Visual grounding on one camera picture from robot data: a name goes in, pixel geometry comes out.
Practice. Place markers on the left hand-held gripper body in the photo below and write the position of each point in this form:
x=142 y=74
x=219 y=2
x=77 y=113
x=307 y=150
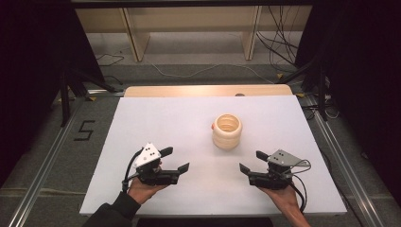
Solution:
x=146 y=157

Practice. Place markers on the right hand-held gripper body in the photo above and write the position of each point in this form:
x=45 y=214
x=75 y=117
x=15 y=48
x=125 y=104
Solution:
x=279 y=164

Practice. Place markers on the cream ribbed cup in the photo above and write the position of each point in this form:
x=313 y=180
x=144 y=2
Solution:
x=227 y=138

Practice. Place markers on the person's right hand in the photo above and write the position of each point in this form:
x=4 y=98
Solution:
x=282 y=197

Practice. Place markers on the person's left hand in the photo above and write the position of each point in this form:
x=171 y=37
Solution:
x=142 y=192

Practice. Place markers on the white board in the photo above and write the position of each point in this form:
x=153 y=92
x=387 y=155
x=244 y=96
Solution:
x=195 y=126

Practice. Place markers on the light wooden table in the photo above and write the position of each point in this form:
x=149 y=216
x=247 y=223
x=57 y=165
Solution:
x=189 y=91

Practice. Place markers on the small dark round grommet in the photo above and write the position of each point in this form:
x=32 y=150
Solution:
x=240 y=94

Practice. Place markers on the black metal stand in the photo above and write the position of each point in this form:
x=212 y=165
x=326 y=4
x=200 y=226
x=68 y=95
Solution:
x=321 y=94
x=65 y=101

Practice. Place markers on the dark curtain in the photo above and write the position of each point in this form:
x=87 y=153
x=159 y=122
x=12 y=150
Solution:
x=365 y=94
x=31 y=78

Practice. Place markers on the light wooden desk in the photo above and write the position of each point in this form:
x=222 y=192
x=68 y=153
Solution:
x=138 y=41

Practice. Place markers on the aluminium floor rail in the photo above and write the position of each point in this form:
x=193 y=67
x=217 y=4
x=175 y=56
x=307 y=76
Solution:
x=346 y=176
x=41 y=176

